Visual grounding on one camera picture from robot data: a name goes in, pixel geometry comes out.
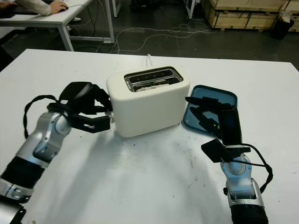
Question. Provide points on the white office desk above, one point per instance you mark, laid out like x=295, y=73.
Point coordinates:
x=35, y=21

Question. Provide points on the white table leg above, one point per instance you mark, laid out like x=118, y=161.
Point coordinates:
x=190, y=9

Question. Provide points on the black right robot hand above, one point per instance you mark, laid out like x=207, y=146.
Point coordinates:
x=230, y=126

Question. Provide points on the wooden crate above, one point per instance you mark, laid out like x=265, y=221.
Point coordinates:
x=233, y=14

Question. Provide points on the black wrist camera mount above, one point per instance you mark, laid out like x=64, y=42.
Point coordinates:
x=215, y=150
x=93, y=124

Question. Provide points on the black keyboard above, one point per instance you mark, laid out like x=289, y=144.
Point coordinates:
x=14, y=12

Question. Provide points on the blue plastic tray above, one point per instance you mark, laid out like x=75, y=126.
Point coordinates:
x=210, y=92

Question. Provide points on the slice of white bread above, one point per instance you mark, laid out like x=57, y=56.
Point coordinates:
x=144, y=88

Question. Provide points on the person in beige sleeve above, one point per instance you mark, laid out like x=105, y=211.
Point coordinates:
x=35, y=7

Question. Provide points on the cream white two-slot toaster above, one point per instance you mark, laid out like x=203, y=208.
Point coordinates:
x=149, y=112

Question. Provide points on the black trash bin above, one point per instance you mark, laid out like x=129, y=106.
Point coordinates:
x=281, y=28

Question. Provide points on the black computer mouse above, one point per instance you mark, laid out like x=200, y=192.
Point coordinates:
x=65, y=8

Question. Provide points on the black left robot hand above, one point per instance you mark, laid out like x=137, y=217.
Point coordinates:
x=81, y=98

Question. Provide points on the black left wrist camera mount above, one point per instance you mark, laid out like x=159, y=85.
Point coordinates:
x=93, y=124

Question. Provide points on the white shoe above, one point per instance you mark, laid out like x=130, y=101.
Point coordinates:
x=76, y=19

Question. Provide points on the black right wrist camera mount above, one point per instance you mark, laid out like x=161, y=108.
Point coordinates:
x=215, y=150

